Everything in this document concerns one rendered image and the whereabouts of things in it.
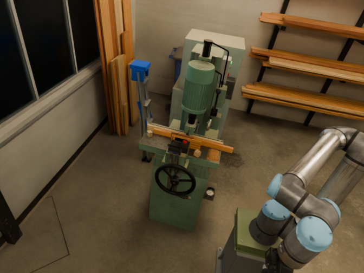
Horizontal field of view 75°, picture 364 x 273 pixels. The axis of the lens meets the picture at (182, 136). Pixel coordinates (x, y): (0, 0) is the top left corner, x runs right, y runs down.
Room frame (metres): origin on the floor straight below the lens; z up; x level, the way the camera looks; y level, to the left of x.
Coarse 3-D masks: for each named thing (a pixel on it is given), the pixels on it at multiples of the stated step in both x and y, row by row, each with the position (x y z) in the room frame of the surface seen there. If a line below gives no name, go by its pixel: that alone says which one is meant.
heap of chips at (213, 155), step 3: (210, 150) 1.35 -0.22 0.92; (213, 150) 1.35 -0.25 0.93; (216, 150) 1.36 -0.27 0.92; (207, 153) 1.33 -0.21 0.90; (210, 153) 1.31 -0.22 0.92; (213, 153) 1.31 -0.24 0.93; (216, 153) 1.32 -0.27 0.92; (207, 156) 1.29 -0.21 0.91; (210, 156) 1.28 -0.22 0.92; (213, 156) 1.28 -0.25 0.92; (216, 156) 1.29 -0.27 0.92; (207, 159) 1.26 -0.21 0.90; (210, 159) 1.26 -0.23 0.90; (213, 159) 1.26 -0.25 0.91; (216, 159) 1.27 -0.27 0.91
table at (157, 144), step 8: (144, 136) 1.41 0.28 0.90; (152, 136) 1.42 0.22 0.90; (160, 136) 1.44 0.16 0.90; (144, 144) 1.32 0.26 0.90; (152, 144) 1.33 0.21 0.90; (160, 144) 1.35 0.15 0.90; (152, 152) 1.31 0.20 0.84; (160, 152) 1.30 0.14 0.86; (192, 152) 1.31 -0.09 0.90; (192, 160) 1.26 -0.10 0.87; (200, 160) 1.26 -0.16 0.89; (208, 160) 1.25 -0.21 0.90; (216, 168) 1.24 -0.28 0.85
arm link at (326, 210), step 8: (304, 200) 0.54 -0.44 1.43; (312, 200) 0.54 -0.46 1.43; (320, 200) 0.55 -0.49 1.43; (328, 200) 0.55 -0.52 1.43; (304, 208) 0.52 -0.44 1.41; (312, 208) 0.51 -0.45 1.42; (320, 208) 0.51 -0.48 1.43; (328, 208) 0.52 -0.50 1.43; (336, 208) 0.53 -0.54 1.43; (320, 216) 0.48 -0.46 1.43; (328, 216) 0.48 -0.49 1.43; (336, 216) 0.50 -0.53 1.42; (328, 224) 0.46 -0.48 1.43; (336, 224) 0.48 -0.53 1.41
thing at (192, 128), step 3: (195, 120) 1.48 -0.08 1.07; (186, 123) 1.42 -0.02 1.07; (195, 123) 1.44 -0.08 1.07; (186, 126) 1.39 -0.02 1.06; (189, 126) 1.39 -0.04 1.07; (192, 126) 1.40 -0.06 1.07; (195, 126) 1.43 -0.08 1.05; (186, 129) 1.39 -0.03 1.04; (189, 129) 1.39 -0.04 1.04; (192, 129) 1.39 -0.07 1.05; (186, 132) 1.39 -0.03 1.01; (189, 132) 1.39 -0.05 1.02; (192, 132) 1.39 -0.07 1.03
